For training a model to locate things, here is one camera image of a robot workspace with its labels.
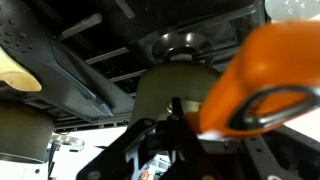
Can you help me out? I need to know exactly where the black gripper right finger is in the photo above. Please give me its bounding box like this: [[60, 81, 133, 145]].
[[201, 126, 320, 180]]

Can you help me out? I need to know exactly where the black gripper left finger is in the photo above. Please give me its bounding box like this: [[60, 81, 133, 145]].
[[76, 118, 169, 180]]

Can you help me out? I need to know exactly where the small black pot orange handle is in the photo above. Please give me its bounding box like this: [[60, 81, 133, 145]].
[[129, 21, 320, 139]]

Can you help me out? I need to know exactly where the dark pot on right counter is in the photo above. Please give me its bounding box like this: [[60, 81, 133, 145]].
[[0, 102, 55, 164]]

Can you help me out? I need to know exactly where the black gas stove range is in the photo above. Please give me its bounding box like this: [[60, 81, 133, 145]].
[[0, 0, 269, 131]]

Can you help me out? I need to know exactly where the left wooden spoon on stove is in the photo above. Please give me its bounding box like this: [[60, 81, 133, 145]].
[[0, 48, 42, 92]]

